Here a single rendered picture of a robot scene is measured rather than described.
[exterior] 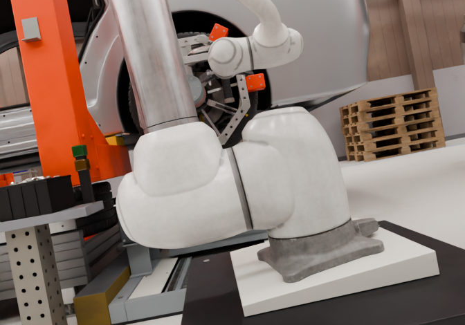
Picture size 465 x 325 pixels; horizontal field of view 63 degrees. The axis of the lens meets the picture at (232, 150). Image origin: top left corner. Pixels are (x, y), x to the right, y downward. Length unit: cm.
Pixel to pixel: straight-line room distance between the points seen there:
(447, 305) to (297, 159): 28
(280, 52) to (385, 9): 667
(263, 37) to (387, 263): 73
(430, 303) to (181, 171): 39
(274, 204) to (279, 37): 63
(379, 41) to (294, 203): 700
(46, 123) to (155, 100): 101
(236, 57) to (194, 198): 60
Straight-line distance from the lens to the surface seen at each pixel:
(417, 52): 764
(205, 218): 62
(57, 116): 161
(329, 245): 66
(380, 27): 765
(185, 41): 192
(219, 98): 211
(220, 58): 112
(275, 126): 64
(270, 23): 111
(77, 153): 141
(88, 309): 156
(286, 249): 67
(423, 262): 67
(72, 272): 174
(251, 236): 190
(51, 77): 164
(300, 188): 63
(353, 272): 63
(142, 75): 67
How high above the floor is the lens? 54
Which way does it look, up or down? level
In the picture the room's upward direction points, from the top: 11 degrees counter-clockwise
